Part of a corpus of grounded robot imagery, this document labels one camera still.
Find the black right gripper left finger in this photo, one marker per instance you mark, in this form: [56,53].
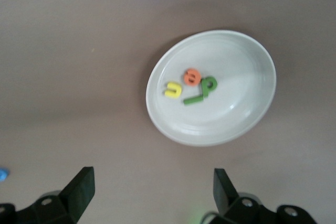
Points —
[76,195]

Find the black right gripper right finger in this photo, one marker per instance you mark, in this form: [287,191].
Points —
[228,203]

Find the green foam letter l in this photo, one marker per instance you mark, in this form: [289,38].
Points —
[193,100]

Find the yellow foam letter u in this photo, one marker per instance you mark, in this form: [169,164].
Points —
[173,95]

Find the beige round plate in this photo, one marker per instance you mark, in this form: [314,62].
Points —
[236,64]

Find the green foam letter p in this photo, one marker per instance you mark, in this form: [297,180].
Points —
[207,91]

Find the orange foam letter e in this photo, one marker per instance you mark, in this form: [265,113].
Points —
[187,77]

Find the brown table cover sheet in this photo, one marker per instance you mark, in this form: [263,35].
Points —
[78,51]

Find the blue foam letter g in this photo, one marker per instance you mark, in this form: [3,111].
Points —
[3,174]

